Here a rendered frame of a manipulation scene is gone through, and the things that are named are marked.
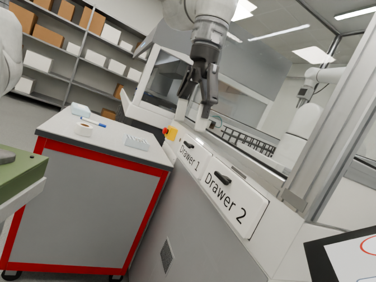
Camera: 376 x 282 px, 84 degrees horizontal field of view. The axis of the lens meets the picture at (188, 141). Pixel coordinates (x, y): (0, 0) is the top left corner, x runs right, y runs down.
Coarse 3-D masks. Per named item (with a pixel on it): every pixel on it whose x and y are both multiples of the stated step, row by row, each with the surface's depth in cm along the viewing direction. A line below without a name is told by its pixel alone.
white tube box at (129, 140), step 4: (124, 136) 106; (128, 136) 107; (132, 136) 110; (124, 140) 103; (128, 140) 102; (132, 140) 102; (144, 140) 112; (124, 144) 101; (128, 144) 102; (132, 144) 103; (136, 144) 104; (140, 144) 105; (144, 144) 106; (148, 144) 107; (140, 148) 106; (144, 148) 106; (148, 148) 107
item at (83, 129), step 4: (76, 124) 90; (80, 124) 90; (84, 124) 94; (76, 128) 89; (80, 128) 89; (84, 128) 89; (88, 128) 90; (92, 128) 93; (76, 132) 89; (80, 132) 89; (84, 132) 90; (88, 132) 91; (84, 136) 90; (88, 136) 92
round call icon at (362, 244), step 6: (354, 240) 21; (360, 240) 21; (366, 240) 20; (372, 240) 20; (360, 246) 20; (366, 246) 20; (372, 246) 19; (366, 252) 19; (372, 252) 18; (366, 258) 18; (372, 258) 18
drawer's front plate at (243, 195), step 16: (208, 176) 72; (208, 192) 69; (224, 192) 62; (240, 192) 56; (256, 192) 52; (224, 208) 60; (240, 208) 54; (256, 208) 50; (240, 224) 52; (256, 224) 50
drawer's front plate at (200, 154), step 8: (184, 136) 103; (184, 144) 99; (192, 144) 91; (184, 152) 96; (192, 152) 89; (200, 152) 83; (208, 152) 78; (184, 160) 94; (192, 160) 87; (200, 160) 81; (208, 160) 78; (192, 168) 84; (200, 168) 79; (200, 176) 78
